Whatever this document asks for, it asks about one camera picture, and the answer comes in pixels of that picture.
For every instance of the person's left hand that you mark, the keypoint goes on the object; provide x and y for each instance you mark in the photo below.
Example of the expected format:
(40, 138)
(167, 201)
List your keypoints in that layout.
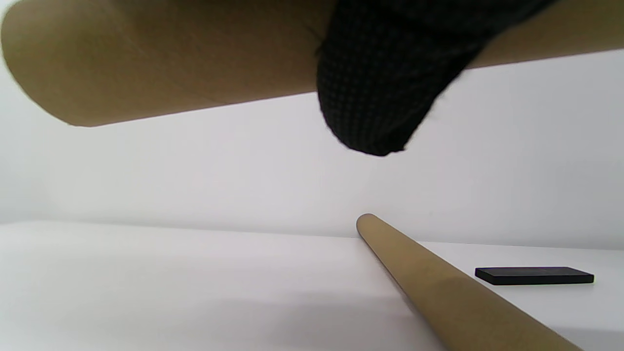
(385, 87)

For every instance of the brown cardboard mailing tube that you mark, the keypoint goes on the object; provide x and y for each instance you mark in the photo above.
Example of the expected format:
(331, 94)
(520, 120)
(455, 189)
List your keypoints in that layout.
(170, 58)
(438, 292)

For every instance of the black rectangular weight bar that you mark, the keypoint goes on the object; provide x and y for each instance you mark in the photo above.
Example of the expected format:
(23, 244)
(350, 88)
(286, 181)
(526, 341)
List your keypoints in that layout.
(534, 275)

